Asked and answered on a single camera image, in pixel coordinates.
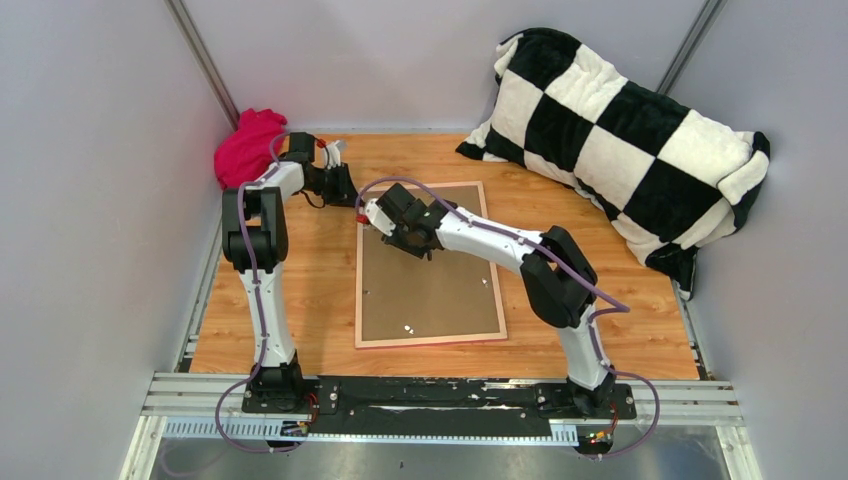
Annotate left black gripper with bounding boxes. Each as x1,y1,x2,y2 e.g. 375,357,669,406
304,164,362,210

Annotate pink picture frame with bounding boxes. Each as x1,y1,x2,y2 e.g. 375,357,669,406
354,181,509,350

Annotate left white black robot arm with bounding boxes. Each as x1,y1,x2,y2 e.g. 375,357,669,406
222,132,357,413

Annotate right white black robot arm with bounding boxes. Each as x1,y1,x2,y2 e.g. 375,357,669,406
359,182,617,418

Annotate magenta cloth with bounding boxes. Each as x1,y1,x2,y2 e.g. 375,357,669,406
213,108,288,190

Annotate black white checkered pillow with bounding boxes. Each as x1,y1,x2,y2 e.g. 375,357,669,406
457,27,771,298

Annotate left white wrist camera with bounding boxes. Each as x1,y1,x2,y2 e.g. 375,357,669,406
322,140,347,170

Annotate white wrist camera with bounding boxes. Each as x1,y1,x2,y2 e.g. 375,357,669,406
356,199,396,236
322,140,347,170

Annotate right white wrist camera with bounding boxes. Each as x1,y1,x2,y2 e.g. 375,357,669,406
356,199,396,236

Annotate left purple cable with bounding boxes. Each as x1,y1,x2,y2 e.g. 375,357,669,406
215,131,329,455

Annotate purple cable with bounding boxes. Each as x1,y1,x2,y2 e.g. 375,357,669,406
354,176,662,462
215,131,329,455

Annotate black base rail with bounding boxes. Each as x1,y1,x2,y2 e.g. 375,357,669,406
241,376,637,440

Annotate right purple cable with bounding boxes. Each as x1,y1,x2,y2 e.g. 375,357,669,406
354,176,662,462

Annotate left aluminium corner post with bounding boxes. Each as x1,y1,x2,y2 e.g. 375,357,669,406
164,0,240,130

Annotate aluminium corner post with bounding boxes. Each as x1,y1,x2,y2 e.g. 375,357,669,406
164,0,240,130
656,0,727,95

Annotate right aluminium corner post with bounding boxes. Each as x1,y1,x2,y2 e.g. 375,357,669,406
656,0,727,95

